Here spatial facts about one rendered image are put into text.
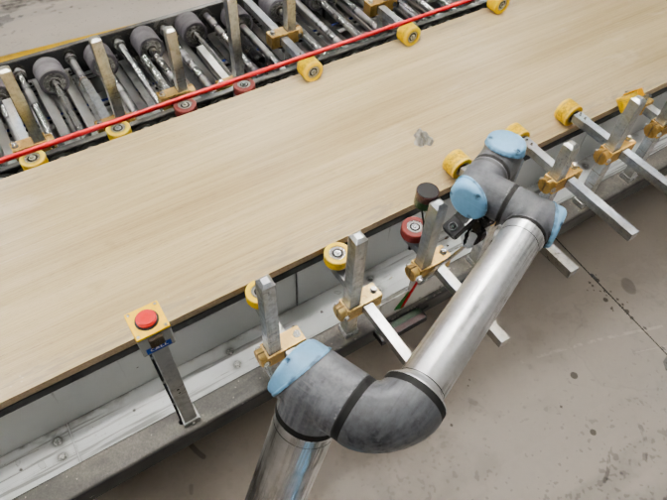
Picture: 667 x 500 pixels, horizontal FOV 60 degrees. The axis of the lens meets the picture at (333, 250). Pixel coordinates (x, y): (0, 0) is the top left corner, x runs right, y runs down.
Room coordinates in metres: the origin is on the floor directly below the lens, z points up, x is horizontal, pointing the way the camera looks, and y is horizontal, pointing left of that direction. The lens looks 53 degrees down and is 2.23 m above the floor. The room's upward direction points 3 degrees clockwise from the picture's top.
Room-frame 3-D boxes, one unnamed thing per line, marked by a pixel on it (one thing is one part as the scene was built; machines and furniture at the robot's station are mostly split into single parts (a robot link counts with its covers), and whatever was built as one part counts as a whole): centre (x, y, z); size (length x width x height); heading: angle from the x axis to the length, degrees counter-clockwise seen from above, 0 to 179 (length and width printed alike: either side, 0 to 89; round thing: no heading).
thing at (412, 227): (1.10, -0.24, 0.85); 0.08 x 0.08 x 0.11
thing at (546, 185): (1.29, -0.69, 0.95); 0.14 x 0.06 x 0.05; 125
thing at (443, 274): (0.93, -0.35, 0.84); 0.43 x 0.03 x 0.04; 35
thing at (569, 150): (1.28, -0.67, 0.86); 0.04 x 0.04 x 0.48; 35
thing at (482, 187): (0.87, -0.31, 1.32); 0.12 x 0.12 x 0.09; 57
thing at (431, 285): (0.96, -0.25, 0.75); 0.26 x 0.01 x 0.10; 125
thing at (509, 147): (0.97, -0.37, 1.31); 0.10 x 0.09 x 0.12; 147
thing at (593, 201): (1.28, -0.72, 0.95); 0.50 x 0.04 x 0.04; 35
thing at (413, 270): (1.01, -0.28, 0.85); 0.14 x 0.06 x 0.05; 125
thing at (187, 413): (0.56, 0.36, 0.93); 0.05 x 0.05 x 0.45; 35
